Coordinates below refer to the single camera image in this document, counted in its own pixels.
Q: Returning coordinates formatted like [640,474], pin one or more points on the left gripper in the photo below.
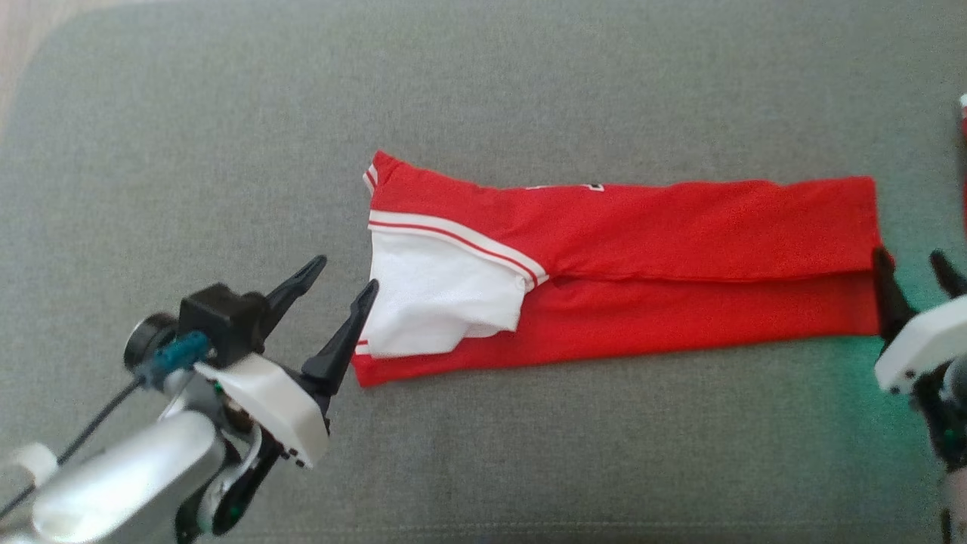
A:
[272,400]

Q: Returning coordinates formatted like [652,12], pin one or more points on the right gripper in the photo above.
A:
[925,344]

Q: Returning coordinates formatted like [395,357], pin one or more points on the red shorts white trim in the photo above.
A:
[963,166]

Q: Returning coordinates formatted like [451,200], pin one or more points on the red and white jersey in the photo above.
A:
[680,227]

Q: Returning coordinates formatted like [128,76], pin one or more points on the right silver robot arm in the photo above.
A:
[948,423]

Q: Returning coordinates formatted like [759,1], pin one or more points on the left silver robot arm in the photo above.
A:
[128,476]

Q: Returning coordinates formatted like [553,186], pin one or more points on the large grey sofa seat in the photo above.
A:
[529,75]

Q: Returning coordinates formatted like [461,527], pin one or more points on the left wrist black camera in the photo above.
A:
[219,317]

